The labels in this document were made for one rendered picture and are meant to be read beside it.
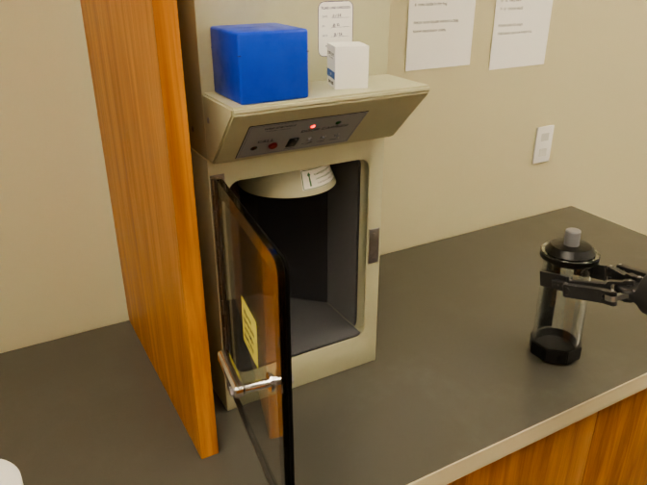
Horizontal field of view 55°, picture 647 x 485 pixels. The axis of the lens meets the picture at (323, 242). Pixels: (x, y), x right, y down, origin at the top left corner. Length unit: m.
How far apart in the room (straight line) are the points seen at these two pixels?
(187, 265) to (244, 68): 0.28
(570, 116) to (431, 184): 0.54
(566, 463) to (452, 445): 0.36
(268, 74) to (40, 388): 0.78
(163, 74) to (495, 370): 0.85
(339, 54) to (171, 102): 0.25
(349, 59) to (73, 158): 0.65
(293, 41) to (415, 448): 0.67
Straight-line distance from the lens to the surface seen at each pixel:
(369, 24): 1.03
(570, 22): 2.01
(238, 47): 0.82
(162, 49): 0.81
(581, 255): 1.25
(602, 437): 1.47
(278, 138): 0.91
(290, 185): 1.05
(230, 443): 1.11
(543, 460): 1.35
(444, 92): 1.72
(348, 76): 0.93
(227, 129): 0.85
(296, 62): 0.85
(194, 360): 0.97
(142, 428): 1.17
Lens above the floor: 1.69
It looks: 25 degrees down
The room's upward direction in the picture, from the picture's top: straight up
